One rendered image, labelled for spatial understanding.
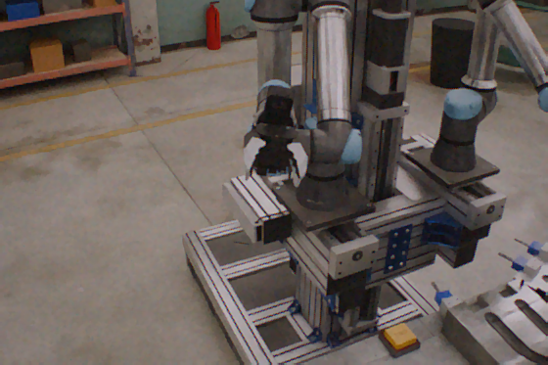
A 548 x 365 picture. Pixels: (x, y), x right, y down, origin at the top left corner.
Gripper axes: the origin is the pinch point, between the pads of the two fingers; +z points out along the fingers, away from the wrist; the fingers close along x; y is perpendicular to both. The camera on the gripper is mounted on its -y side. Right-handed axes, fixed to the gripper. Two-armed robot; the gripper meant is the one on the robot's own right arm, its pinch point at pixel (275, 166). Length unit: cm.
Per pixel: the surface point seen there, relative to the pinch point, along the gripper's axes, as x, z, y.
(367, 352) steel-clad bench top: -32, -19, 62
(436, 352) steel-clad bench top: -50, -19, 59
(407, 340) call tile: -42, -20, 57
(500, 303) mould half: -66, -27, 48
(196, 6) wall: 83, -541, 108
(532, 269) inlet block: -82, -41, 47
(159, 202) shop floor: 56, -208, 155
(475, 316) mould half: -58, -22, 49
